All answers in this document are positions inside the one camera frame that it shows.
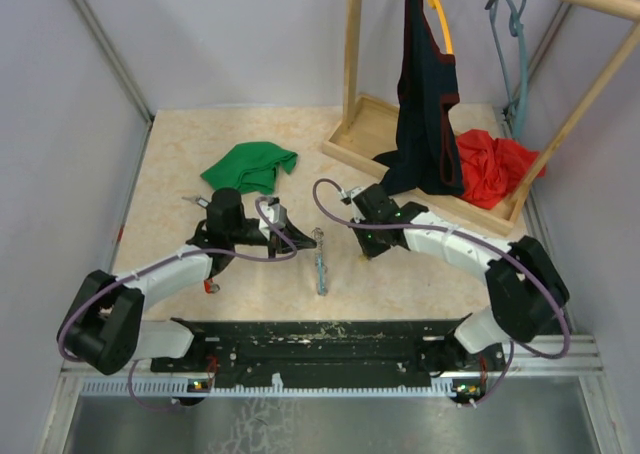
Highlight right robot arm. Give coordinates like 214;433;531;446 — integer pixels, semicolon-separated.
343;184;570;370

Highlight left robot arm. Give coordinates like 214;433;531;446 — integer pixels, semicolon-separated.
56;188;317;375

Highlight green cloth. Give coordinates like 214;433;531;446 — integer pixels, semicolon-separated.
200;141;298;195

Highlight red key tag with key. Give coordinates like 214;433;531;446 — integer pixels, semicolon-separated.
203;279;220;294

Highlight dark navy garment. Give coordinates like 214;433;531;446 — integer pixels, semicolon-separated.
374;0;464;196

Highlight red cloth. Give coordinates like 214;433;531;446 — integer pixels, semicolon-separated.
456;129;539;210

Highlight grey-blue hanger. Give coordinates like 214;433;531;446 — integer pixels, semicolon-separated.
484;0;530;140

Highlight yellow hanger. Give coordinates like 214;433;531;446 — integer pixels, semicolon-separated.
427;0;454;55

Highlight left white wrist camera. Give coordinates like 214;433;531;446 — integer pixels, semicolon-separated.
259;198;288;231

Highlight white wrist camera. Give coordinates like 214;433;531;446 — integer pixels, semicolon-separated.
259;198;288;231
340;186;364;209

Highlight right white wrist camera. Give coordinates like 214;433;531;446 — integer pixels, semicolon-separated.
340;186;364;209

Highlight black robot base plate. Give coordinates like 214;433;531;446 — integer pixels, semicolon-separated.
151;320;501;373

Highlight aluminium rail frame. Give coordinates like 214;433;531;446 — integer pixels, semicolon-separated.
65;336;604;406

